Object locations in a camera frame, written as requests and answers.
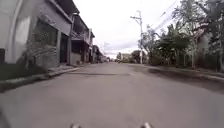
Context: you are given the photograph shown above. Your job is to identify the concrete kerb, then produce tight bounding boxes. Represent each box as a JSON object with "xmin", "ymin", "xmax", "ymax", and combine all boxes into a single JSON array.
[
  {"xmin": 139, "ymin": 63, "xmax": 224, "ymax": 84},
  {"xmin": 0, "ymin": 63, "xmax": 91, "ymax": 94}
]

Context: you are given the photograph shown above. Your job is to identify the row of trees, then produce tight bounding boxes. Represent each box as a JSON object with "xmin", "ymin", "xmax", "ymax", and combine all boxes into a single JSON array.
[{"xmin": 130, "ymin": 0, "xmax": 224, "ymax": 72}]

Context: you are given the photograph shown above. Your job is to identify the grey building with grille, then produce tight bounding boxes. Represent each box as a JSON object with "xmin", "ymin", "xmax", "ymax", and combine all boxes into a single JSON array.
[{"xmin": 0, "ymin": 0, "xmax": 81, "ymax": 70}]

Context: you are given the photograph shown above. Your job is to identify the utility pole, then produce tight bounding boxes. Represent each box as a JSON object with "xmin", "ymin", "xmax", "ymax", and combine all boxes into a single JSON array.
[{"xmin": 129, "ymin": 9, "xmax": 145, "ymax": 65}]

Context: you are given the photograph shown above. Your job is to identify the row of buildings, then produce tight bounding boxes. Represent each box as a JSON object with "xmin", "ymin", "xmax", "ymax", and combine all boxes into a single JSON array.
[{"xmin": 69, "ymin": 13, "xmax": 111, "ymax": 66}]

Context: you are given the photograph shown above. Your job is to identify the overhead wires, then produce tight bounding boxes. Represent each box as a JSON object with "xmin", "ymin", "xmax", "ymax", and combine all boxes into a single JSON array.
[{"xmin": 146, "ymin": 0, "xmax": 183, "ymax": 32}]

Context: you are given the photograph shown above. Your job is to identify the grey concrete road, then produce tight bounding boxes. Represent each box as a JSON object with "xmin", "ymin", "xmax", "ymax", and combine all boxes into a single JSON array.
[{"xmin": 0, "ymin": 61, "xmax": 224, "ymax": 128}]

